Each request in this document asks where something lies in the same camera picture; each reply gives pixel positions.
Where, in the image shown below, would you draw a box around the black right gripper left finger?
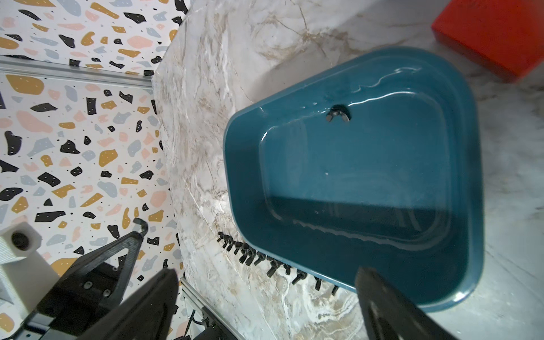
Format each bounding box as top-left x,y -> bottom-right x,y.
79,269 -> 179,340

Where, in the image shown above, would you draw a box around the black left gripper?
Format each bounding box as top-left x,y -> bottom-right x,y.
12,218 -> 149,339

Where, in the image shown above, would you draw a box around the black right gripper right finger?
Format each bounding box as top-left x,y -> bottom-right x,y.
355,267 -> 455,339

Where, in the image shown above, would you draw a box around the teal plastic storage box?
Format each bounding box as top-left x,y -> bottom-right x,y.
223,47 -> 485,312

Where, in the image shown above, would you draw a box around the aluminium corner profile left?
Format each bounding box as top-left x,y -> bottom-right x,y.
1,56 -> 152,89

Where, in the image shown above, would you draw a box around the red block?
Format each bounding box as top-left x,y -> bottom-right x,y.
432,1 -> 543,82

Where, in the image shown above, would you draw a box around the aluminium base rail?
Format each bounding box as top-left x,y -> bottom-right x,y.
177,279 -> 242,340

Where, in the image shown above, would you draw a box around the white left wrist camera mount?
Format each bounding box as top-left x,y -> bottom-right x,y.
1,222 -> 59,318

